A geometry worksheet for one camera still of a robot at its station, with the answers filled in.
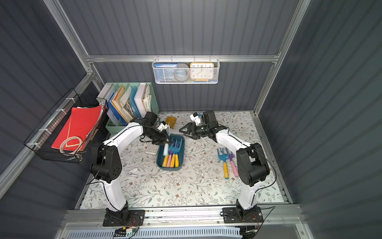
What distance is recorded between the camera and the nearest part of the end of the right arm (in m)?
0.70

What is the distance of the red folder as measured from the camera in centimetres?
69

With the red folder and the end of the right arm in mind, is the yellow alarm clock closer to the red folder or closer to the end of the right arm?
the end of the right arm

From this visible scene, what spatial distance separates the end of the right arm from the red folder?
451 mm
